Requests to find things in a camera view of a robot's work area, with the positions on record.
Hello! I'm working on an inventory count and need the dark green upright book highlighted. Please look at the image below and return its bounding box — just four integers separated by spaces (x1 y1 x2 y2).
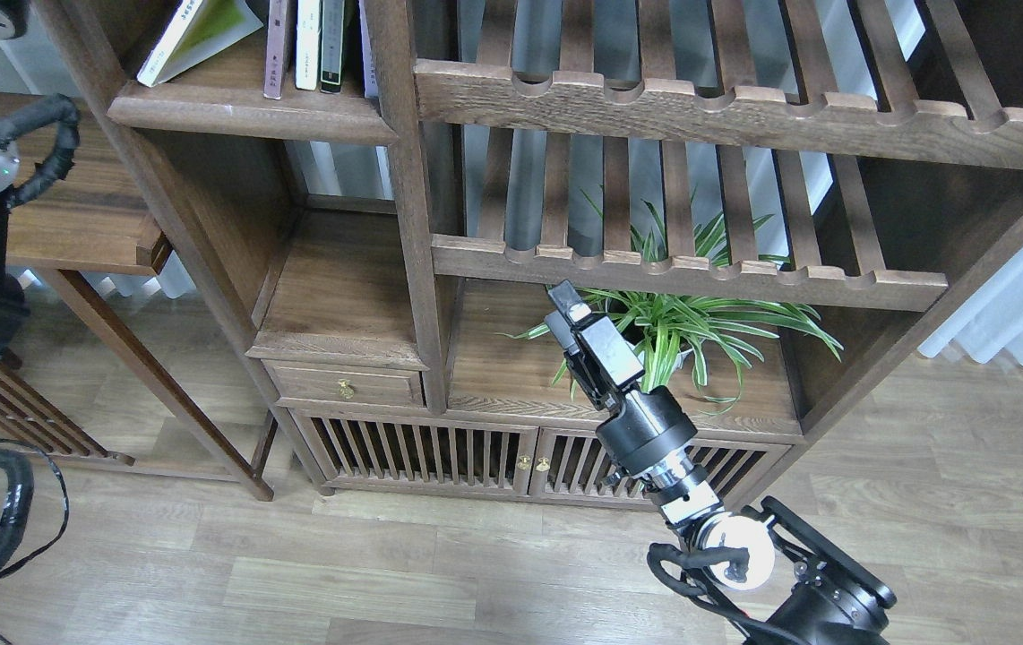
319 0 357 94

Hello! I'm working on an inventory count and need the green spider plant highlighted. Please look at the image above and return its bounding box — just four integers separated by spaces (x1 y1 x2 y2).
501 194 844 415

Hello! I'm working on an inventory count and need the yellow green book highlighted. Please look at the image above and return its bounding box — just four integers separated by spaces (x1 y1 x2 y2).
136 1 264 87

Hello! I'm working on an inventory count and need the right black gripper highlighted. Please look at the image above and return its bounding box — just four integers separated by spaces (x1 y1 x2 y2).
544 280 644 414

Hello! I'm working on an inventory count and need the wooden side table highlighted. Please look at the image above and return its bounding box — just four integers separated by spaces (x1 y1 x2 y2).
0 93 273 501

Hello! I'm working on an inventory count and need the pale upright book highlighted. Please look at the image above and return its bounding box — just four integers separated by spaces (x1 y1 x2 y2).
357 0 380 102

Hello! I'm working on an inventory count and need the white plant pot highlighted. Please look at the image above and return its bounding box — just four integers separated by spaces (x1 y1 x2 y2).
642 343 694 379

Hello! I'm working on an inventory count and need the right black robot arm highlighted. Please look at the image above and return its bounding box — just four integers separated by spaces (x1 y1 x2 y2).
545 281 897 644

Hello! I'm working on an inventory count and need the dark wooden bookshelf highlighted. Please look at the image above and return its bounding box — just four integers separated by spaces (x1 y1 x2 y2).
33 1 1023 505

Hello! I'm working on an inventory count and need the dark brown book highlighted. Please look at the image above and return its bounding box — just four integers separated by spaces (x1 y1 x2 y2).
262 0 295 99

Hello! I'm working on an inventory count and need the white upright book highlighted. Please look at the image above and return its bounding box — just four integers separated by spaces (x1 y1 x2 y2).
294 0 322 91

